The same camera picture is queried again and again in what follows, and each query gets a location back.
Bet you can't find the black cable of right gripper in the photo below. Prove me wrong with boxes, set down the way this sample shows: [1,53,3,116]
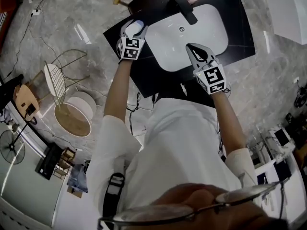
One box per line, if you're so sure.
[216,117,225,158]

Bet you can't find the small wooden table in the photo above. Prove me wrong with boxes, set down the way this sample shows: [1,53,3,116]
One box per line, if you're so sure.
[12,70,47,116]

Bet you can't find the white sink basin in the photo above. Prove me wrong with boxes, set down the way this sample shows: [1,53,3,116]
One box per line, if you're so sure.
[144,3,229,73]

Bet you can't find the black device on stand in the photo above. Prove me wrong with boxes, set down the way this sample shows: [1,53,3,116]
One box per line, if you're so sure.
[24,103,37,116]

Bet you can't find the person's left forearm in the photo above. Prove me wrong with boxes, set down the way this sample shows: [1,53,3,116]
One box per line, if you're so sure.
[103,57,133,123]

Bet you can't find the white plastic bottle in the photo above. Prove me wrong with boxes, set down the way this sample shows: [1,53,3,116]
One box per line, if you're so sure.
[125,19,145,39]

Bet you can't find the small wooden rack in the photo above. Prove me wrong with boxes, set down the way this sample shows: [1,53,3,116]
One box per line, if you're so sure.
[53,147,76,180]

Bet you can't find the white wire chair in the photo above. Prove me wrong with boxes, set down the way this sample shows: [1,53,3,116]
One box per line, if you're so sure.
[43,49,91,112]

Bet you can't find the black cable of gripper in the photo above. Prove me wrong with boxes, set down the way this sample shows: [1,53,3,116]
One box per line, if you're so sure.
[216,117,225,158]
[125,92,142,136]

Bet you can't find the person's white shirt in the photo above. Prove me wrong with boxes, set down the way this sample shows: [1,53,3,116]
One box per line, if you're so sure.
[86,97,259,225]

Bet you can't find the white device with dark screen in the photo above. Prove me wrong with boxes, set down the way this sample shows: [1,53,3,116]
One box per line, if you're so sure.
[268,125,296,158]

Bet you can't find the blue denim cloth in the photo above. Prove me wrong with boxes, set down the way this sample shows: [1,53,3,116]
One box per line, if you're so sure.
[67,162,88,193]

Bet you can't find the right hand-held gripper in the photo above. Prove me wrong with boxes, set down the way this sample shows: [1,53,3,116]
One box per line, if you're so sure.
[185,43,228,95]

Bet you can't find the black standing fan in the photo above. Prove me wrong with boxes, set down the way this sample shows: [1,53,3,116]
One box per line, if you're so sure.
[0,118,37,165]

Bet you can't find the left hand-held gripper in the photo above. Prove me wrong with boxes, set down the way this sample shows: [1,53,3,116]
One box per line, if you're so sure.
[117,20,149,61]

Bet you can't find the black flat case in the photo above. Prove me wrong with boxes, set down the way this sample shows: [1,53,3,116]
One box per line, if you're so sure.
[35,142,64,181]

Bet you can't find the person's face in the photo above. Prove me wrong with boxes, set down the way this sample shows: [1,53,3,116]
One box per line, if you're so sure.
[151,183,288,230]

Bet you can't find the person's right forearm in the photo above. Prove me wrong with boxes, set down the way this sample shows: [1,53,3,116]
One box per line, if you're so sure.
[212,90,248,157]

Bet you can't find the round wooden tub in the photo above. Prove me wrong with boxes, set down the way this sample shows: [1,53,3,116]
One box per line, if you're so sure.
[53,91,97,138]

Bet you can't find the dark wooden vanity cabinet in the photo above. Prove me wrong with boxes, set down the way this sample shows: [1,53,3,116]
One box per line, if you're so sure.
[103,0,256,109]

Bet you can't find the white bathtub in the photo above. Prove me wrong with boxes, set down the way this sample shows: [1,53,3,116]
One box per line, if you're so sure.
[262,0,307,46]

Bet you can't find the person's thin-framed glasses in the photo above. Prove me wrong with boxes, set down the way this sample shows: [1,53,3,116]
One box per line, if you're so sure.
[96,177,291,230]

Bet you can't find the black faucet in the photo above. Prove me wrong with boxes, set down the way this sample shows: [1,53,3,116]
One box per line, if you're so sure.
[171,0,198,25]

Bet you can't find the orange sofa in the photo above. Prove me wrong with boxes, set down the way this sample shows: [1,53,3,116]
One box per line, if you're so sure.
[0,0,24,55]

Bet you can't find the tangle of black cables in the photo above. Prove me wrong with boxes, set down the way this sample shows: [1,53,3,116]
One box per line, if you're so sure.
[294,85,307,109]

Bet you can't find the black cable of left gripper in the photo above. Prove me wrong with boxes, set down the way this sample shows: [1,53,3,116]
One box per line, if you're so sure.
[125,92,142,136]

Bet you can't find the black white shoulder strap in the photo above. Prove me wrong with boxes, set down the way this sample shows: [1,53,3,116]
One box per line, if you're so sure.
[105,172,126,224]

